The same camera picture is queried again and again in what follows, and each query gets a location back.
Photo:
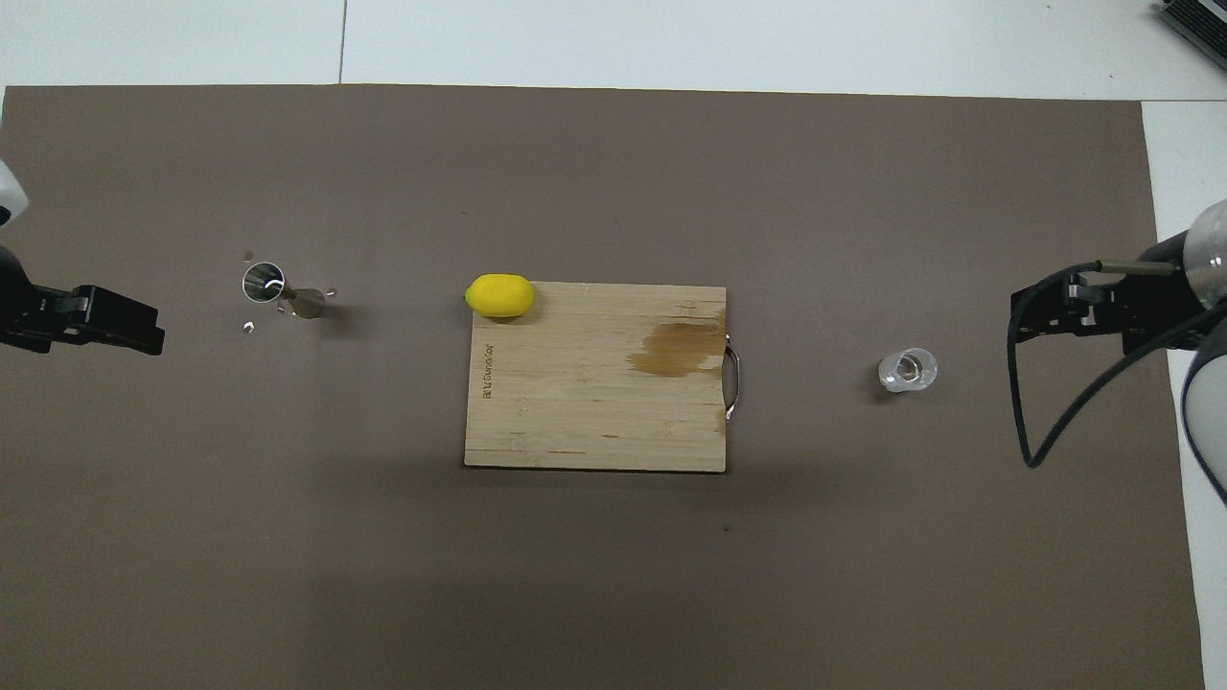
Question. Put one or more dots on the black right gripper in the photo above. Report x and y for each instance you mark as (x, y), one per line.
(1155, 311)

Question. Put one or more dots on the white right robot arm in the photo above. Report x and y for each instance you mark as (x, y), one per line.
(1210, 383)

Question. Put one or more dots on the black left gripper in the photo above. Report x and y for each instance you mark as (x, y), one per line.
(29, 311)

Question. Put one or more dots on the wooden cutting board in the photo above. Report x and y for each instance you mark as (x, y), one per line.
(594, 383)

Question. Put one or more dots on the metal double jigger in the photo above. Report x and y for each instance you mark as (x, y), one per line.
(264, 280)

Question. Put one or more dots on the brown paper table mat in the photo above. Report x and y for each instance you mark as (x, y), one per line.
(575, 575)

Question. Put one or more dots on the yellow lemon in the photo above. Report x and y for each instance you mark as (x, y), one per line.
(499, 295)

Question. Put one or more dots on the small clear glass cup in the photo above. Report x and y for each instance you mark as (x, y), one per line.
(907, 371)

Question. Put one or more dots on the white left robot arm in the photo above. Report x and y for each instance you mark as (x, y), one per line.
(6, 196)

